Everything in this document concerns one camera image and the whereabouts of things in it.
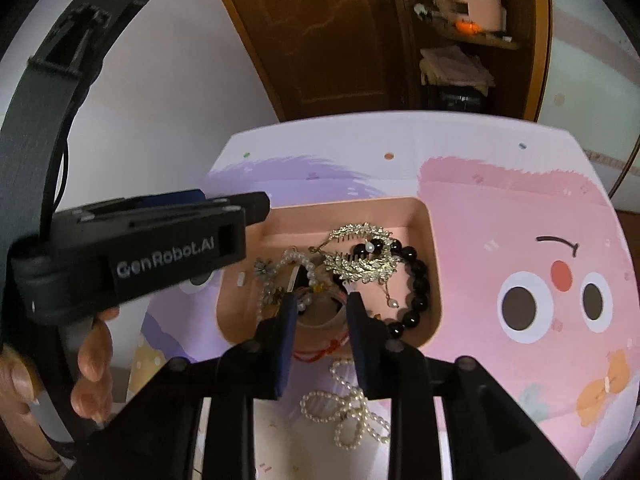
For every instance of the pale blue floral wardrobe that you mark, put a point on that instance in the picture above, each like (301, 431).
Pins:
(575, 85)

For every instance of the brown wooden door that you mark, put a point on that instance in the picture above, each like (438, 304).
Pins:
(310, 35)

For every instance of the small orange object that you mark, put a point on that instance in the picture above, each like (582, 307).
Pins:
(464, 25)

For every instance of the pink plastic box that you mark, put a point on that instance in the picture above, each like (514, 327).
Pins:
(280, 230)

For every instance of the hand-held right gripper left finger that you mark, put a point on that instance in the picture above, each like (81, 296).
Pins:
(286, 345)

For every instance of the folded pink cloths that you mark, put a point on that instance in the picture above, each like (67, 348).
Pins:
(455, 67)

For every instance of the person's left hand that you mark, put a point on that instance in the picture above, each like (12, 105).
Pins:
(95, 370)

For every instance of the pearl bow hair accessory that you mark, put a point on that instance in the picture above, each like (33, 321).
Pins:
(350, 400)

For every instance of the wooden shelf unit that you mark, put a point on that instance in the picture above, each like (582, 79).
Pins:
(537, 60)

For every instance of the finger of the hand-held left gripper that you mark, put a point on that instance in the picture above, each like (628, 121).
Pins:
(170, 197)
(250, 205)

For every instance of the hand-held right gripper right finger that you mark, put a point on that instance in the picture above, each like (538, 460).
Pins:
(357, 340)

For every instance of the gold leaf hair clip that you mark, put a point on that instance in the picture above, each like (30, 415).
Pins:
(357, 265)

